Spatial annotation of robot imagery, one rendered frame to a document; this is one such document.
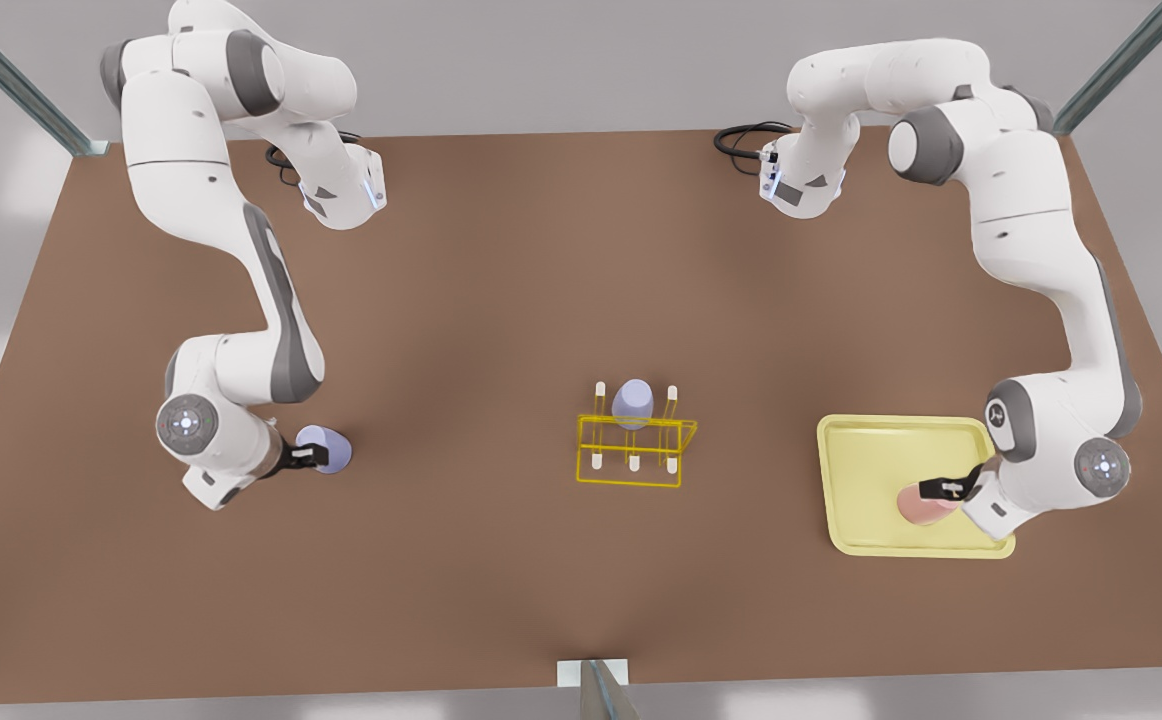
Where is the pink cup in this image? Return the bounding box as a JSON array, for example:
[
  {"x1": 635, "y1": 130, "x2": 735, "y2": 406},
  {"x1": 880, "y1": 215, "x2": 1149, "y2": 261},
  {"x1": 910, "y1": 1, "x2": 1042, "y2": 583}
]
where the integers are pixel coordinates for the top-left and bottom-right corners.
[{"x1": 896, "y1": 482, "x2": 962, "y2": 528}]

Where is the lavender cup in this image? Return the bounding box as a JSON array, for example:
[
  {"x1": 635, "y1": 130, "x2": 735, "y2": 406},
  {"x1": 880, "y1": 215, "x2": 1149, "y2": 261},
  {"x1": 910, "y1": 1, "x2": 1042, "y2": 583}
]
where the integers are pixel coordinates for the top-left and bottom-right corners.
[
  {"x1": 612, "y1": 378, "x2": 654, "y2": 431},
  {"x1": 296, "y1": 425, "x2": 353, "y2": 475}
]

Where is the yellow tray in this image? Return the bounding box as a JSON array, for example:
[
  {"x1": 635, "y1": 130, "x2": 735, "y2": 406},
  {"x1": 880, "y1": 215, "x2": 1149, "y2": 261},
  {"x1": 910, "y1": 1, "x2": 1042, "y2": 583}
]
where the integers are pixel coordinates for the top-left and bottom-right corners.
[{"x1": 817, "y1": 414, "x2": 1017, "y2": 559}]

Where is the black cable loop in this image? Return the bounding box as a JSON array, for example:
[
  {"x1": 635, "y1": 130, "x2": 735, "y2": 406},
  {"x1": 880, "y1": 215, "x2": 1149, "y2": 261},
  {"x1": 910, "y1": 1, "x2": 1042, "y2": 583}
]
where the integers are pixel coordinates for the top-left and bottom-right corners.
[
  {"x1": 713, "y1": 121, "x2": 798, "y2": 159},
  {"x1": 265, "y1": 131, "x2": 364, "y2": 187}
]

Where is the yellow wire cup rack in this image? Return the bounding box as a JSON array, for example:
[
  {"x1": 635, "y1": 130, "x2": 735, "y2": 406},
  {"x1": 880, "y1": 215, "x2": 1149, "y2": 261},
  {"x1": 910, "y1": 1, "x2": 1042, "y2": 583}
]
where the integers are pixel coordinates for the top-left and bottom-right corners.
[{"x1": 577, "y1": 383, "x2": 698, "y2": 489}]

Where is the silver frame post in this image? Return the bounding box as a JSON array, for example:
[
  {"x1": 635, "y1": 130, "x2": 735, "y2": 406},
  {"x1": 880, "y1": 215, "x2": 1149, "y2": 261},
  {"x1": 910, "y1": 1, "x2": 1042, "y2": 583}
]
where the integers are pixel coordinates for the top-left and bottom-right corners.
[
  {"x1": 556, "y1": 658, "x2": 642, "y2": 720},
  {"x1": 1052, "y1": 0, "x2": 1162, "y2": 136},
  {"x1": 0, "y1": 8, "x2": 110, "y2": 158}
]

